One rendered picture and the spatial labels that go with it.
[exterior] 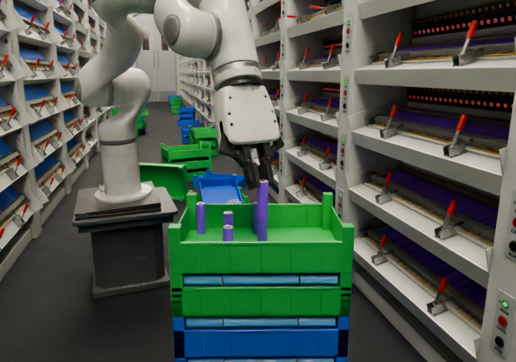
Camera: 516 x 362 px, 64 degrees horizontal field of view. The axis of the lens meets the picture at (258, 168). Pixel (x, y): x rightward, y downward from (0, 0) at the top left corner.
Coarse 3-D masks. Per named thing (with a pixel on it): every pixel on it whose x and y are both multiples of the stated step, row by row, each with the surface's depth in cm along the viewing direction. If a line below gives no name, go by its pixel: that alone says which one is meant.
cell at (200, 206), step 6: (198, 204) 81; (204, 204) 82; (198, 210) 81; (204, 210) 82; (198, 216) 81; (204, 216) 82; (198, 222) 82; (204, 222) 82; (198, 228) 82; (204, 228) 82
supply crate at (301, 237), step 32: (192, 192) 84; (192, 224) 84; (288, 224) 86; (320, 224) 86; (352, 224) 67; (192, 256) 66; (224, 256) 66; (256, 256) 66; (288, 256) 67; (320, 256) 67; (352, 256) 67
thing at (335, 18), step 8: (320, 8) 190; (296, 16) 188; (328, 16) 144; (336, 16) 138; (288, 24) 188; (296, 24) 189; (304, 24) 167; (312, 24) 159; (320, 24) 152; (328, 24) 146; (336, 24) 139; (288, 32) 188; (296, 32) 178; (304, 32) 170
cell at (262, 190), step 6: (264, 180) 67; (264, 186) 66; (258, 192) 67; (264, 192) 67; (258, 198) 67; (264, 198) 67; (258, 204) 67; (264, 204) 67; (258, 210) 67; (264, 210) 67; (258, 216) 68; (264, 216) 67
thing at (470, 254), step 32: (384, 160) 136; (352, 192) 132; (384, 192) 117; (416, 192) 114; (448, 192) 109; (480, 192) 102; (416, 224) 102; (448, 224) 93; (480, 224) 89; (448, 256) 90; (480, 256) 83
